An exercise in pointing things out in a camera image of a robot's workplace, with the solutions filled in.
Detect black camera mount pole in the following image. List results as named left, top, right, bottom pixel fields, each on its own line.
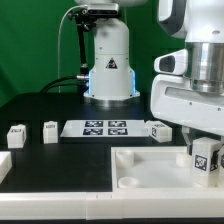
left=68, top=9, right=96, bottom=93

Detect black cable bundle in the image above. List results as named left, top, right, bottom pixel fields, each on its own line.
left=39, top=76, right=81, bottom=94

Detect white square table top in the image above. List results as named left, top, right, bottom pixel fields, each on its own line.
left=111, top=146, right=224, bottom=191

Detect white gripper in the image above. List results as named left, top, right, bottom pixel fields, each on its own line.
left=150, top=74, right=224, bottom=177

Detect white marker base plate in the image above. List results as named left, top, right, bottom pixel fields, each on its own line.
left=61, top=120, right=147, bottom=138

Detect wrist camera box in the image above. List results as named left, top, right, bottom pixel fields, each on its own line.
left=154, top=49, right=188, bottom=76

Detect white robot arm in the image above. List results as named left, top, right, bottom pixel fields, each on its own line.
left=74, top=0, right=224, bottom=137

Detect rear camera bar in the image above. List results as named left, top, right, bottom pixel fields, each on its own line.
left=87, top=3, right=119, bottom=16

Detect white U-shaped obstacle fence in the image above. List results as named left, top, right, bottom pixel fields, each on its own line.
left=0, top=149, right=224, bottom=221

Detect white cable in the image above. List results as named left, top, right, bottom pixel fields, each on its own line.
left=57, top=4, right=84, bottom=94

